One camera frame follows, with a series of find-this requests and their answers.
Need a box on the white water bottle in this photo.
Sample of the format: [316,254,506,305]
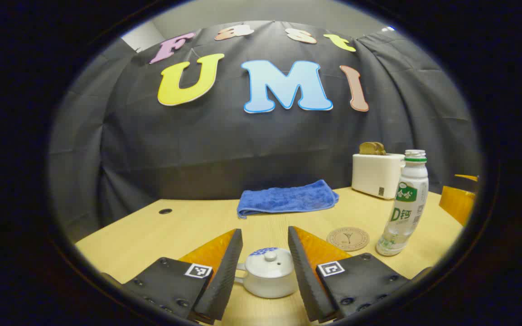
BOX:
[376,150,429,257]

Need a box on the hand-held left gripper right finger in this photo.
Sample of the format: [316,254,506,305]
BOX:
[287,226,410,323]

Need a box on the blue towel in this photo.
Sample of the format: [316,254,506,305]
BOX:
[237,180,339,219]

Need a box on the white toaster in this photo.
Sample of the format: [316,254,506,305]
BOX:
[352,153,406,200]

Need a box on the round cork coaster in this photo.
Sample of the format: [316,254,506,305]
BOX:
[327,227,370,252]

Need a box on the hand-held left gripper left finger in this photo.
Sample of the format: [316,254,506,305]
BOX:
[121,229,243,326]

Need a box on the black backdrop cloth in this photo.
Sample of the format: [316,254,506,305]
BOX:
[48,20,481,243]

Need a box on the white teacup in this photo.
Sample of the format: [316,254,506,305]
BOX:
[234,262,299,299]

